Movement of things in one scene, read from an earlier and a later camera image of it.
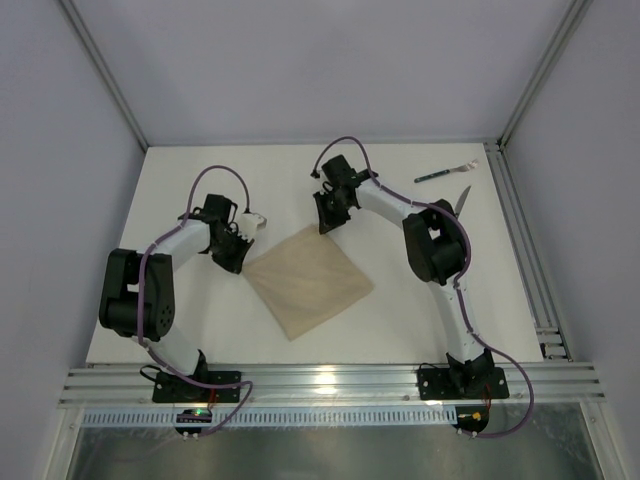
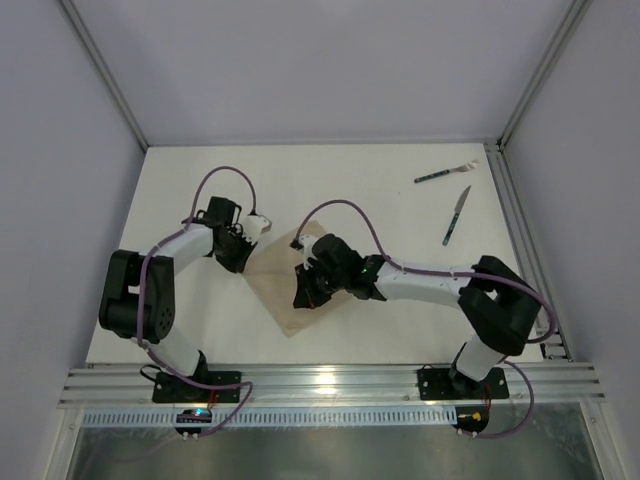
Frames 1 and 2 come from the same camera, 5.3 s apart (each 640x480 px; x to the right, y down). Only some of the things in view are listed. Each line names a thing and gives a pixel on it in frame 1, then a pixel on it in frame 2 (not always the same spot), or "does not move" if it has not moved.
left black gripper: [229, 245] does not move
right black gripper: [331, 205] to [314, 282]
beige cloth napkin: [306, 279] does not move
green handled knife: [461, 201] does not move
